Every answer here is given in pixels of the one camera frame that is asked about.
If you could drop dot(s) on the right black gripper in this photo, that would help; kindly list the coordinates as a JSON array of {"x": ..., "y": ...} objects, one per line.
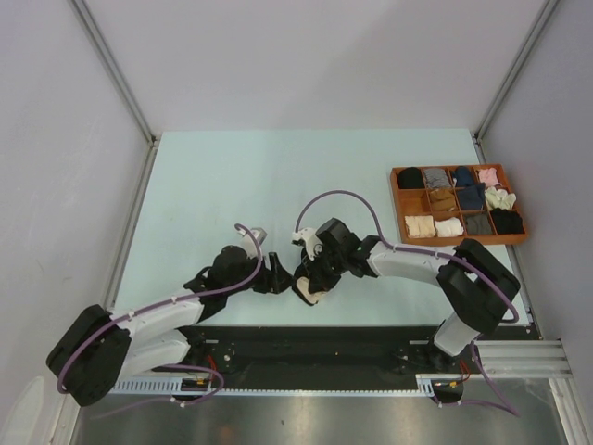
[{"x": 317, "y": 280}]

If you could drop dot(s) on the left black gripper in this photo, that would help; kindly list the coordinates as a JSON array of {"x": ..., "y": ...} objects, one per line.
[{"x": 274, "y": 280}]

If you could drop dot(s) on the black underwear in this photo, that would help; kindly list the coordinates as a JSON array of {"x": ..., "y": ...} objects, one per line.
[{"x": 308, "y": 280}]

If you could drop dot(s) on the brown boxer underwear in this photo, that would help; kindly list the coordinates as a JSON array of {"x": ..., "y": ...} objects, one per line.
[{"x": 442, "y": 199}]

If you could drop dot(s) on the navy blue underwear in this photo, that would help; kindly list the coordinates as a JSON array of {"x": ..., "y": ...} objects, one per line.
[{"x": 472, "y": 197}]

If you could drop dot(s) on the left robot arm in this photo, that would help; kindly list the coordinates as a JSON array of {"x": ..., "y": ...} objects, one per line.
[{"x": 101, "y": 347}]

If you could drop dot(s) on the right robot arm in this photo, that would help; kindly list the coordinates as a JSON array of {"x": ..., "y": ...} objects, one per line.
[{"x": 479, "y": 288}]

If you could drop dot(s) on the rolled beige garment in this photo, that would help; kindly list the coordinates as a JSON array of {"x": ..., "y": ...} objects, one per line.
[{"x": 420, "y": 226}]

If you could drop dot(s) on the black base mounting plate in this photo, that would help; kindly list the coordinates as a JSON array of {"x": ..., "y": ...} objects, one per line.
[{"x": 292, "y": 351}]

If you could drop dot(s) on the rolled black garment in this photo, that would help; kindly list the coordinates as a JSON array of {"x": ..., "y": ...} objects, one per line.
[
  {"x": 507, "y": 222},
  {"x": 410, "y": 178}
]

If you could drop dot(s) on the wooden compartment tray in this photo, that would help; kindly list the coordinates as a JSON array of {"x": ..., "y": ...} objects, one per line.
[{"x": 416, "y": 202}]

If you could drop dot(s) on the rolled white garment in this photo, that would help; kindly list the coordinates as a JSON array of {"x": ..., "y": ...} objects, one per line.
[{"x": 451, "y": 227}]

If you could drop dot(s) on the rolled grey striped garment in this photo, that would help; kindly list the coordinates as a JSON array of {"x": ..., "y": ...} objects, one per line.
[{"x": 436, "y": 178}]

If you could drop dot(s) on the rolled dark grey garment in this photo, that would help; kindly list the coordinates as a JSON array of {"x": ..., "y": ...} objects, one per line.
[{"x": 478, "y": 224}]

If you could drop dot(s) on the rolled navy garment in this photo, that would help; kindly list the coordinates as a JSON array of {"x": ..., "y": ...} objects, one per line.
[{"x": 462, "y": 177}]

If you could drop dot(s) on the rolled cream garment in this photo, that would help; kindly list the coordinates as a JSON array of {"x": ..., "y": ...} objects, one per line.
[{"x": 499, "y": 198}]

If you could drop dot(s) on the rolled pink garment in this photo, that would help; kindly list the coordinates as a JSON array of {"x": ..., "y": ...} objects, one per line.
[{"x": 488, "y": 177}]

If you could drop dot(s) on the rolled black garment front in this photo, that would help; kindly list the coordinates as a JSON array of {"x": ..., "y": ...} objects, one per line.
[{"x": 507, "y": 222}]

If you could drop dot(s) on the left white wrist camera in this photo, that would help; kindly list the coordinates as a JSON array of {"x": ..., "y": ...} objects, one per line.
[{"x": 250, "y": 244}]

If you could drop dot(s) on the white slotted cable duct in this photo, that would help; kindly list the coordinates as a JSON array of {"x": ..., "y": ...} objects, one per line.
[{"x": 353, "y": 384}]

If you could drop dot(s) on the right aluminium frame post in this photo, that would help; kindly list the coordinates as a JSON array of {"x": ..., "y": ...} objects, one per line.
[{"x": 543, "y": 17}]

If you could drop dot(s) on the aluminium frame post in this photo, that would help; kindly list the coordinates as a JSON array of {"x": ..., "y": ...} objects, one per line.
[
  {"x": 543, "y": 17},
  {"x": 99, "y": 43}
]

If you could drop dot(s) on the left aluminium frame post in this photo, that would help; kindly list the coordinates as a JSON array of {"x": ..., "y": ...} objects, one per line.
[{"x": 99, "y": 43}]

